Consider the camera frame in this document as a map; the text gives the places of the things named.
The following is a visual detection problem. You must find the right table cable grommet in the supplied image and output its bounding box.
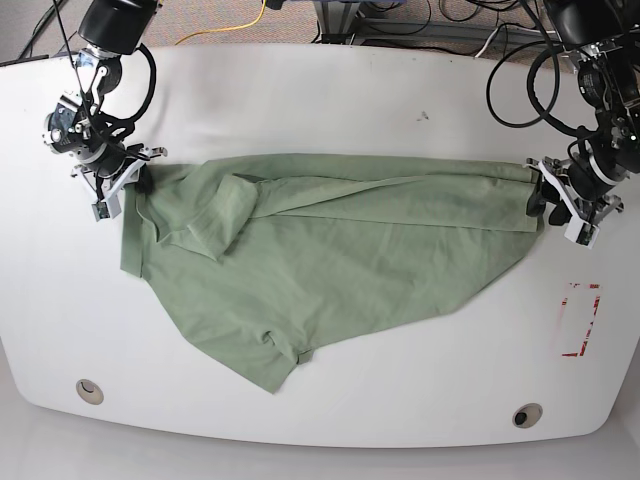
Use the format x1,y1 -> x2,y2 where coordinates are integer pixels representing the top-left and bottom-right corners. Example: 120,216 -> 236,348
512,403 -> 543,429

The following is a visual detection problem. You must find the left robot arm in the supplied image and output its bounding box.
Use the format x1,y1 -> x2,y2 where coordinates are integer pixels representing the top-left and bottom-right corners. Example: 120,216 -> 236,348
526,1 -> 639,230

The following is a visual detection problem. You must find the table cable grommet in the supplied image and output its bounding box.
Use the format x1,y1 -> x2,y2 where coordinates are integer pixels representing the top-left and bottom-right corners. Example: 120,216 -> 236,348
512,403 -> 543,429
76,379 -> 104,406

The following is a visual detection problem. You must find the black cable on floor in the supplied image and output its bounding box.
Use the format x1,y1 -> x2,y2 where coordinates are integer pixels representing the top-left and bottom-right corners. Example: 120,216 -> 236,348
17,0 -> 69,60

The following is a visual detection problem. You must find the yellow cable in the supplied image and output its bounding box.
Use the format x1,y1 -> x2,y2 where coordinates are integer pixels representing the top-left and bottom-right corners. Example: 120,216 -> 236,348
175,0 -> 266,46

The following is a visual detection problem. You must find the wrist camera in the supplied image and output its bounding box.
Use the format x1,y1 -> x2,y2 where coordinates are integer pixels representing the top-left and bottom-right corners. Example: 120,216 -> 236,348
91,197 -> 122,222
564,217 -> 600,249

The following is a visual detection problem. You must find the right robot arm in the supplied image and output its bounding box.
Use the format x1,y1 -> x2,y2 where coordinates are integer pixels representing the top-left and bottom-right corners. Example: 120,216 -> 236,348
43,1 -> 166,202

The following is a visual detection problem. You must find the red tape rectangle marking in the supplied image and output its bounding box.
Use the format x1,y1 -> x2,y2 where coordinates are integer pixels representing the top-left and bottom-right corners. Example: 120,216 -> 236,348
554,283 -> 602,358

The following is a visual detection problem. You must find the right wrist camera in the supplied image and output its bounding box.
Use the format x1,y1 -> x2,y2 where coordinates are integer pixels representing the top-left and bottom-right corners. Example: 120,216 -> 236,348
91,197 -> 122,222

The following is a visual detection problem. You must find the green polo shirt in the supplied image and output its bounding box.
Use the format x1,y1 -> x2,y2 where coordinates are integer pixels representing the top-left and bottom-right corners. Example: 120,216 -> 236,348
121,154 -> 542,393

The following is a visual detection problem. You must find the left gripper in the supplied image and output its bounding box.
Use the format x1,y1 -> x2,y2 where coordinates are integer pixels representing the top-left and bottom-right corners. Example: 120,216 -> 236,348
526,157 -> 624,225

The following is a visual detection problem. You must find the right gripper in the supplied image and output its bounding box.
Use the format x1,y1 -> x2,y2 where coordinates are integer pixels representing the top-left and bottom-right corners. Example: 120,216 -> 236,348
71,144 -> 168,204

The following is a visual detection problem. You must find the left table cable grommet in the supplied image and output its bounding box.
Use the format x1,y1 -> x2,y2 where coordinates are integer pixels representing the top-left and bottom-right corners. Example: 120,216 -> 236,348
76,379 -> 104,406

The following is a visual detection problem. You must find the white cable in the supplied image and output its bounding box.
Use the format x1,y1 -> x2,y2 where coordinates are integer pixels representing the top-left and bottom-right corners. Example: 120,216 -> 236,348
473,24 -> 551,59

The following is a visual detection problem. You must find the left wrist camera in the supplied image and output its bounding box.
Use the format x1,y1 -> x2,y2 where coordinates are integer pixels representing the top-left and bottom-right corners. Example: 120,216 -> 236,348
564,217 -> 600,249

